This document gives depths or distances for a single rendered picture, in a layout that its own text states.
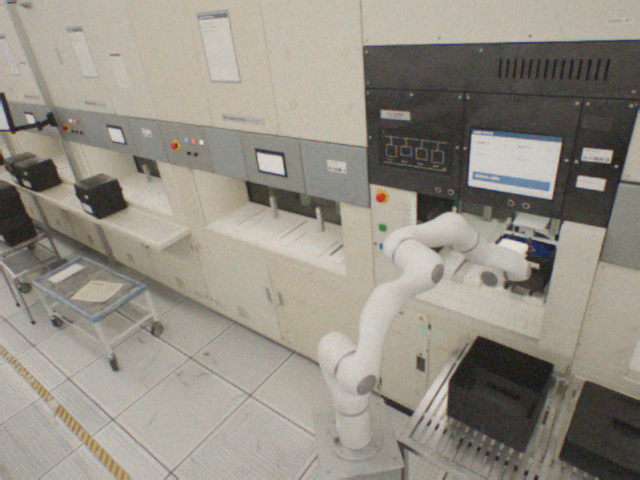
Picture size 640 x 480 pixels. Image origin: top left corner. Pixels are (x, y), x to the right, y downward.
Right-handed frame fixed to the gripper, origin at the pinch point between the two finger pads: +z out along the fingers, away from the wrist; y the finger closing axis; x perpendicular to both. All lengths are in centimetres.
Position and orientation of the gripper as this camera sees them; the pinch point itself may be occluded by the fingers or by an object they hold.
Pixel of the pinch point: (520, 239)
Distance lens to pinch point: 190.5
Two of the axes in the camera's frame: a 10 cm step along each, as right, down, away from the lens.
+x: -1.0, -8.7, -4.9
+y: 7.6, 2.5, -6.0
